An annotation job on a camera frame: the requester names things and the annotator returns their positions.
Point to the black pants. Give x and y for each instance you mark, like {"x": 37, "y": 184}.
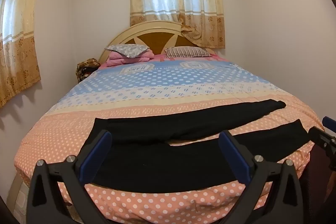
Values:
{"x": 170, "y": 166}

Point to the cream wooden headboard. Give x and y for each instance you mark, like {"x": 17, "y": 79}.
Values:
{"x": 157, "y": 40}

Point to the folded pink blanket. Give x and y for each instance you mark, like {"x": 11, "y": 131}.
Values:
{"x": 118, "y": 60}

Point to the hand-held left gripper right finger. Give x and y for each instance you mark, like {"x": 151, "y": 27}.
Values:
{"x": 236, "y": 161}

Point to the patterned bed base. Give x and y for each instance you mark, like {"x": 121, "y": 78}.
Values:
{"x": 19, "y": 200}

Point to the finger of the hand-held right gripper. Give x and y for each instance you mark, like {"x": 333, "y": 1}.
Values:
{"x": 330, "y": 124}
{"x": 324, "y": 141}

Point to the dotted pink and blue bedspread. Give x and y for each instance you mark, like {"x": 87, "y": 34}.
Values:
{"x": 157, "y": 82}

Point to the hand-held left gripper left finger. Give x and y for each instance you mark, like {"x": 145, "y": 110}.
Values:
{"x": 97, "y": 158}

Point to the dark maroon mesh cloth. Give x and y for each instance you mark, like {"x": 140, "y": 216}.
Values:
{"x": 320, "y": 187}

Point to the grey floral pillow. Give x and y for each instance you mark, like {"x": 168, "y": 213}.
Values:
{"x": 128, "y": 50}

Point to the brown patterned bag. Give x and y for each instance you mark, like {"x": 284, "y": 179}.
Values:
{"x": 86, "y": 69}

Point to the striped pillow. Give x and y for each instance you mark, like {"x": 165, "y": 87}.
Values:
{"x": 187, "y": 52}

